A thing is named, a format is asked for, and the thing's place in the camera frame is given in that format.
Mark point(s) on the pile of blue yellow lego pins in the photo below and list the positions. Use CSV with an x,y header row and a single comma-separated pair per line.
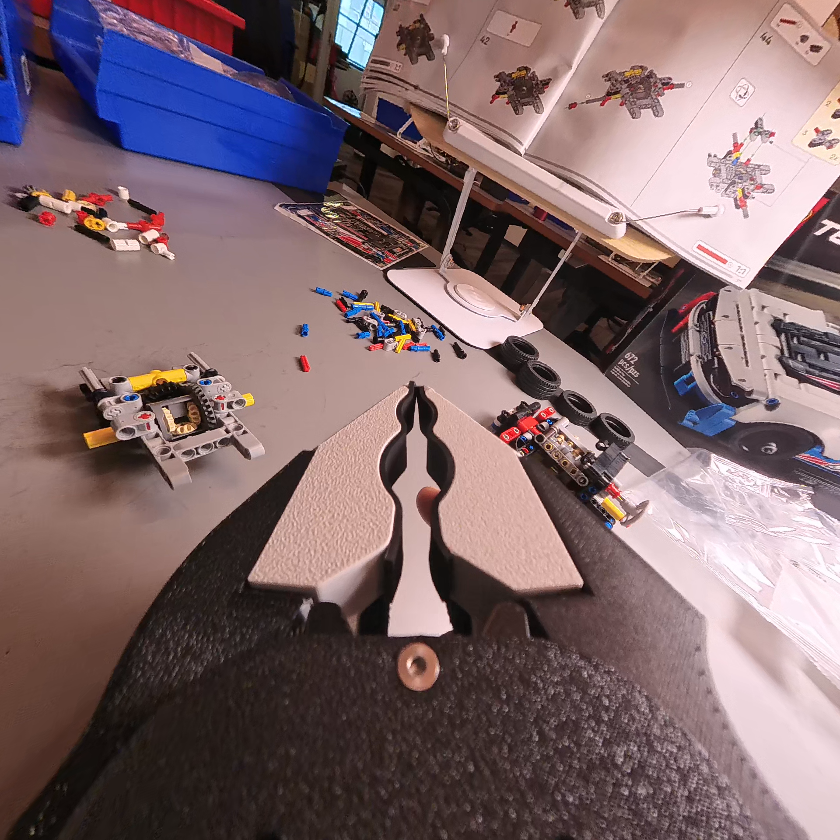
x,y
387,328

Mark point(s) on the open lego instruction manual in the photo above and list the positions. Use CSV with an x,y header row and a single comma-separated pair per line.
x,y
656,131

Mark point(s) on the pile of red white lego connectors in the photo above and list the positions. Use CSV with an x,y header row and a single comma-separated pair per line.
x,y
92,220

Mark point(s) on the black lego car chassis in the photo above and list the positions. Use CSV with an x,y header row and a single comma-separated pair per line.
x,y
564,453

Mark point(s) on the red plastic bin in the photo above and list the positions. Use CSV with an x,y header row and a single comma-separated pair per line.
x,y
190,19

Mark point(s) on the grey lego gearbox assembly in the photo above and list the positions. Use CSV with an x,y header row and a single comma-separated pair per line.
x,y
177,420

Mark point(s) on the clear plastic bag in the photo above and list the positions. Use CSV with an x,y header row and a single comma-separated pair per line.
x,y
754,544

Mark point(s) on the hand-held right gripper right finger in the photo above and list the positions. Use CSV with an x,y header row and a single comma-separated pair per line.
x,y
505,525

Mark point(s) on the blue plastic bin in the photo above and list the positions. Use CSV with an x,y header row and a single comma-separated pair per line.
x,y
10,98
197,118

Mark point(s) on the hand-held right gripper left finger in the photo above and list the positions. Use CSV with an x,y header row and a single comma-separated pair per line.
x,y
328,525

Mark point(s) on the clear bags of lego parts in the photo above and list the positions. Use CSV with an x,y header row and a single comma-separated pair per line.
x,y
164,46

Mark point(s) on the wooden work table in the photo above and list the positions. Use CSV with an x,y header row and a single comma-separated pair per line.
x,y
394,141

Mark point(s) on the lego instruction booklet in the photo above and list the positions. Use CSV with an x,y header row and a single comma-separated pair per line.
x,y
354,233

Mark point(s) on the person's right hand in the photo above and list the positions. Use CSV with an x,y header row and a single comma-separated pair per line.
x,y
428,505

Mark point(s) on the lego set box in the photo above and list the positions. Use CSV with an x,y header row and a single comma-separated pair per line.
x,y
735,367

